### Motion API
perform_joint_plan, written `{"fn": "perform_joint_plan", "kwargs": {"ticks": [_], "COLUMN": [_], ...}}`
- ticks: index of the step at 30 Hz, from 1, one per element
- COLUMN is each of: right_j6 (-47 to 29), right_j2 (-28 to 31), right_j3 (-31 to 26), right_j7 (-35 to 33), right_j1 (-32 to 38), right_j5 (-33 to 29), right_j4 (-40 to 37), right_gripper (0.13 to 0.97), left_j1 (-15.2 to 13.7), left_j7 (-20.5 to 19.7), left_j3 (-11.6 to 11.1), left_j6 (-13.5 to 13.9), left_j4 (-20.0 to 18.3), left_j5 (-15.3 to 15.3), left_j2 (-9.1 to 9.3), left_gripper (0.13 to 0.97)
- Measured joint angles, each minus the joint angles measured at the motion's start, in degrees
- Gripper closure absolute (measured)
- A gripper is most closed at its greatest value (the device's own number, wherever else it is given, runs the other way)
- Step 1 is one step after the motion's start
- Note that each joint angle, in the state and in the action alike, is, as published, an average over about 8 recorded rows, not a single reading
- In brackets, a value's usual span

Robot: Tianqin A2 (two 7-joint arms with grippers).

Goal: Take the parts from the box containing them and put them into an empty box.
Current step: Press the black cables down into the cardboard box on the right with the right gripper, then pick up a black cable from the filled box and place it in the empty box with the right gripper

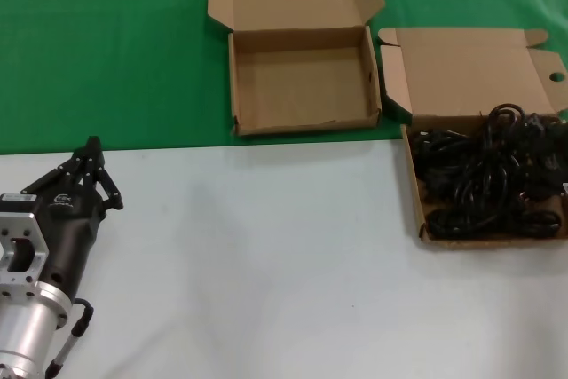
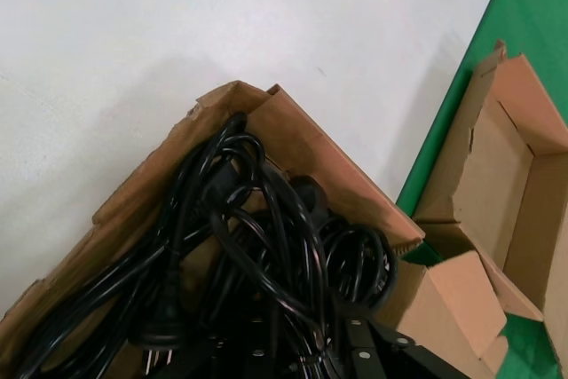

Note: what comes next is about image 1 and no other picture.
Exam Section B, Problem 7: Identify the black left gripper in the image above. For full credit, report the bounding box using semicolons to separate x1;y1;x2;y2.
21;136;125;290

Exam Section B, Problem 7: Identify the smaller open cardboard box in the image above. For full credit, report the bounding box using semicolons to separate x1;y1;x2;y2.
206;0;386;138

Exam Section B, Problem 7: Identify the larger open cardboard box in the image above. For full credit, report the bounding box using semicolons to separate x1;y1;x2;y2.
376;27;568;243

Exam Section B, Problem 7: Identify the green table cloth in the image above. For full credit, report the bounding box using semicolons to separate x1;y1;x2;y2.
0;0;568;156

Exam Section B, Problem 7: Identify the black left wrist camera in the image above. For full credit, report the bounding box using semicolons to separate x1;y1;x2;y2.
0;192;39;215

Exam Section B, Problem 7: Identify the silver left camera mount bracket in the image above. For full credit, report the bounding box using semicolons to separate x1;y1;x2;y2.
0;211;51;296

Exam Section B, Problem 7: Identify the left arm connector cable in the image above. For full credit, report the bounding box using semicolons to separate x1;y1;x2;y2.
43;296;96;379

